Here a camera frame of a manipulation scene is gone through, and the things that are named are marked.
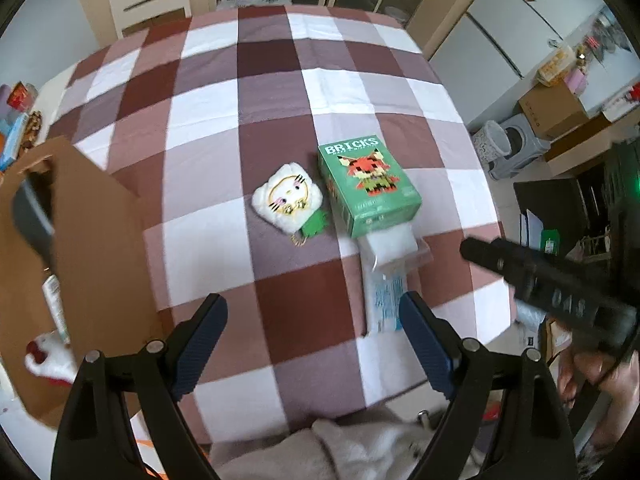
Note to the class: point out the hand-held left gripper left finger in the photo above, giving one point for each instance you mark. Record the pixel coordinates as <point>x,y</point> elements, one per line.
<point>200,345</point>

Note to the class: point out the black desk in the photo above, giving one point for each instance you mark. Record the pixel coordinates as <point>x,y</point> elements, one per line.
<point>565,205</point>

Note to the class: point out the small brown cardboard carton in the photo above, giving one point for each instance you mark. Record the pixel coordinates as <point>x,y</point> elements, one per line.
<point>550,110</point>

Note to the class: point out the white tube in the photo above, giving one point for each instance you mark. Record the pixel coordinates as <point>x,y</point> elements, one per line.
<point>56,305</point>

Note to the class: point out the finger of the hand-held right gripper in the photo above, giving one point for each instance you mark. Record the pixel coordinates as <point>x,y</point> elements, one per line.
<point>492,260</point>

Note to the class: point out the clear plastic packet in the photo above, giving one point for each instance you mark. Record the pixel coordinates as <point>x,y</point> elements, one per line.
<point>385,295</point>

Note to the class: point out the red patterned cup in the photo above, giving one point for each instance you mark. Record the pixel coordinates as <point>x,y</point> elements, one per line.
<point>21,95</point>

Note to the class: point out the dark grey object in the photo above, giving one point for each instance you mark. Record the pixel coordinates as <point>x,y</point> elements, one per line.
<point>32,210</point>

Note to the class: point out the brown white checkered tablecloth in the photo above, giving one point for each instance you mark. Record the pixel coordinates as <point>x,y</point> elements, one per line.
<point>210,110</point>

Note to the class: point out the white refrigerator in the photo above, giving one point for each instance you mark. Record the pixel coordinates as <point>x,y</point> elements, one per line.
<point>500,20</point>

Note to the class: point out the white speckled bin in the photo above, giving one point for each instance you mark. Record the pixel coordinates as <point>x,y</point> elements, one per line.
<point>487,142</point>

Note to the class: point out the white red plush toy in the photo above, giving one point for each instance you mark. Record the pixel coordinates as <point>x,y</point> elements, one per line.
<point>47,360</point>

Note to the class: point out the green toy bricks box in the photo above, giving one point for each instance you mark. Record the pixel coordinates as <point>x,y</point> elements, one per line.
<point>370,195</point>

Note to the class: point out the blue tissue pack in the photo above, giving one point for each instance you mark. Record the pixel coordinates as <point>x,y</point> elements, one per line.
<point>12,140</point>

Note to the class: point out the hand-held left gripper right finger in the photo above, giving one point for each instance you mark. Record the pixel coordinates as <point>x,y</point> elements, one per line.
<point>425,345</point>

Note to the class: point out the grey plastic stool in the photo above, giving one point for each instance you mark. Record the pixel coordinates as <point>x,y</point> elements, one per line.
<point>522,145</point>

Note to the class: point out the grey fluffy clothing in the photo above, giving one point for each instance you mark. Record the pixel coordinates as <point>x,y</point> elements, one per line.
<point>325,445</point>

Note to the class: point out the person's right hand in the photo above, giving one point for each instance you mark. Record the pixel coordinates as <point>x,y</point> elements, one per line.
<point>580,375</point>

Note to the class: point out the brown cardboard box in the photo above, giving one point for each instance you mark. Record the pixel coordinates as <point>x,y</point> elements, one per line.
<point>100,235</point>

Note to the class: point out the round wooden trivet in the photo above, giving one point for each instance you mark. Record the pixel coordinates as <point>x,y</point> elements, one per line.
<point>35,127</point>

